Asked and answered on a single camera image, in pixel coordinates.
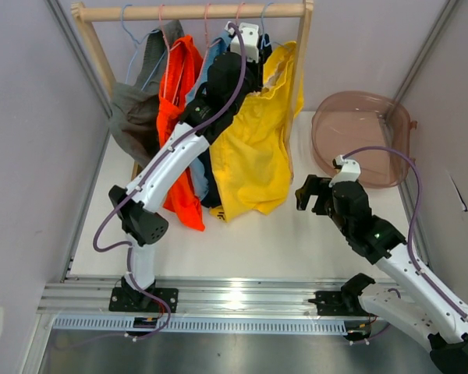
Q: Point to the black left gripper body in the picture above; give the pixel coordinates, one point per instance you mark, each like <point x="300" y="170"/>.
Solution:
<point x="254" y="75"/>

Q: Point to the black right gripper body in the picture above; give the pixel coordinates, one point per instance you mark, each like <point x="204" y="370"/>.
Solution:
<point x="324" y="205"/>

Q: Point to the yellow shorts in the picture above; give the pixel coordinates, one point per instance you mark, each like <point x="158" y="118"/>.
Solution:
<point x="250" y="160"/>

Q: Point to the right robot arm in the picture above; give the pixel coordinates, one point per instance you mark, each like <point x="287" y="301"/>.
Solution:
<point x="434" y="316"/>

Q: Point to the orange shorts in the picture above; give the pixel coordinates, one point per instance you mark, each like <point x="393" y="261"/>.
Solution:
<point x="181" y="198"/>

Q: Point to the pink hanger of navy shorts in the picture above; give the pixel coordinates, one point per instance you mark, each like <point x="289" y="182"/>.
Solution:
<point x="238" y="12"/>

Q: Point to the pink hanger of orange shorts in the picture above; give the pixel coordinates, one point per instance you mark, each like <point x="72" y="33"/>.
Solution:
<point x="175" y="29"/>

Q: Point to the navy blue shorts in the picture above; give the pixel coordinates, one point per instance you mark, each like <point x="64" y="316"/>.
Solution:
<point x="210" y="195"/>

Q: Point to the grey shorts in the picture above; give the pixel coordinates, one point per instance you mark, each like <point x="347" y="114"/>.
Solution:
<point x="135" y="106"/>

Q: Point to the translucent pink plastic basket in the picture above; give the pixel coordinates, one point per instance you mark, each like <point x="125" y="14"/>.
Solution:
<point x="350" y="120"/>

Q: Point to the wooden clothes rack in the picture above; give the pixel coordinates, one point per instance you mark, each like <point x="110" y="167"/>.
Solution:
<point x="85" y="18"/>

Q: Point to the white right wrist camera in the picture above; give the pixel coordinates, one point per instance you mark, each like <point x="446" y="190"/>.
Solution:
<point x="347" y="170"/>

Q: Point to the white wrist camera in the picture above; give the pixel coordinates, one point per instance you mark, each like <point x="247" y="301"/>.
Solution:
<point x="347" y="170"/>
<point x="250" y="34"/>

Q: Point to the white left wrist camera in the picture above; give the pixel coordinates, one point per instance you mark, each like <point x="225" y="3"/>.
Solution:
<point x="250" y="34"/>

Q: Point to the slotted cable duct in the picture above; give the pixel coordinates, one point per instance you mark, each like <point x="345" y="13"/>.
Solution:
<point x="306" y="326"/>

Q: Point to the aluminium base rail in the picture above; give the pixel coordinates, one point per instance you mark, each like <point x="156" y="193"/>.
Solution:
<point x="205" y="297"/>

